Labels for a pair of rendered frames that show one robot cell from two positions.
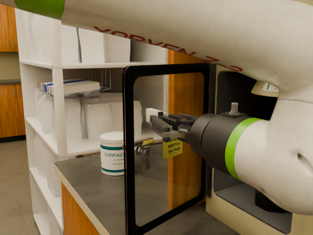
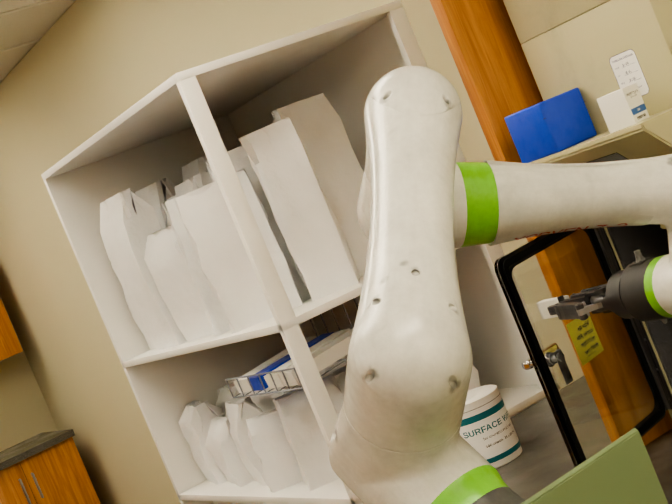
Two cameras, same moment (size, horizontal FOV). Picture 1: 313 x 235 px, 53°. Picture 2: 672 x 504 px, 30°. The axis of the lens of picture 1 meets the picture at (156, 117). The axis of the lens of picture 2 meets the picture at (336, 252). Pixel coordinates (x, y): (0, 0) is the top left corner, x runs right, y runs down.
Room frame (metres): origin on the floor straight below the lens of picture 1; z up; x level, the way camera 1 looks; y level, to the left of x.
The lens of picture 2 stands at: (-1.40, 0.28, 1.60)
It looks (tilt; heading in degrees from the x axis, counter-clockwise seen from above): 3 degrees down; 1
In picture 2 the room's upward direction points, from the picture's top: 23 degrees counter-clockwise
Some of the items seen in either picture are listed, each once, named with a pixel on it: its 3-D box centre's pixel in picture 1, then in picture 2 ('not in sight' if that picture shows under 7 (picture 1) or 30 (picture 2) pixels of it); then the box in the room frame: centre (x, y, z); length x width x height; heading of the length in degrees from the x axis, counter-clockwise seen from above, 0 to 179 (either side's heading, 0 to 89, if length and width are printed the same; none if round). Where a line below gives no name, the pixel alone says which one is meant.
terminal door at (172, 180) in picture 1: (171, 144); (584, 342); (0.75, -0.04, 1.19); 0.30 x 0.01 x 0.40; 136
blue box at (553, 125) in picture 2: not in sight; (550, 126); (0.80, -0.13, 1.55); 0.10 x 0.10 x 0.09; 31
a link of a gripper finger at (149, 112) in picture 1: (154, 117); (553, 308); (0.65, 0.00, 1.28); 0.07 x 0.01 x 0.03; 31
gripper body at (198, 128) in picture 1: (202, 133); (619, 295); (0.52, -0.08, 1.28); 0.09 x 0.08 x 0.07; 31
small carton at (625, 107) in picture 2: not in sight; (623, 108); (0.64, -0.22, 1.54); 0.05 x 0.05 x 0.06; 47
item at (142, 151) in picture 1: (144, 159); (561, 367); (0.66, 0.03, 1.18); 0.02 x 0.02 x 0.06; 46
